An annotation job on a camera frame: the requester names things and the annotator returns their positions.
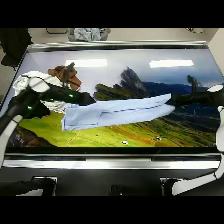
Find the white garment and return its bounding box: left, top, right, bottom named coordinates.
left=13, top=70, right=73, bottom=115

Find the light blue shirt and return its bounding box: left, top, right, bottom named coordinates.
left=61, top=93, right=177, bottom=132

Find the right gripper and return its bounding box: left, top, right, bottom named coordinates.
left=166, top=93, right=189, bottom=108

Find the black garment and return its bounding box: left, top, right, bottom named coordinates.
left=0, top=27, right=34, bottom=68

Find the brown garment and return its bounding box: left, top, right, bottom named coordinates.
left=47, top=65, right=83, bottom=92

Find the heap of clothes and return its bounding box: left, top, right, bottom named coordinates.
left=67, top=27, right=112, bottom=43

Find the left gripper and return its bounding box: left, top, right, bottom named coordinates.
left=69, top=90, right=97, bottom=107

